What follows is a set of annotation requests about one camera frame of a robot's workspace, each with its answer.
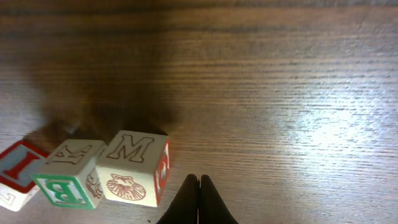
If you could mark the green letter B block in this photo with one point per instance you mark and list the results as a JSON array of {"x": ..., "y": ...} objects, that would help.
[{"x": 68, "y": 177}]

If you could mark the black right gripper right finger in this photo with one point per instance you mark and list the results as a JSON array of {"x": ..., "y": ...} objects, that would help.
[{"x": 211, "y": 207}]

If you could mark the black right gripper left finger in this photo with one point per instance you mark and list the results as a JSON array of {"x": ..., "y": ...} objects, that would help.
[{"x": 184, "y": 207}]

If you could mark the wooden block green side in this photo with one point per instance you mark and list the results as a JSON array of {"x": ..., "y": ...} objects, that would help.
[{"x": 18, "y": 162}]

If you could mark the wooden shell picture block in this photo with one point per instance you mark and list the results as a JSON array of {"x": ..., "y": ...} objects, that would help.
[{"x": 135, "y": 167}]

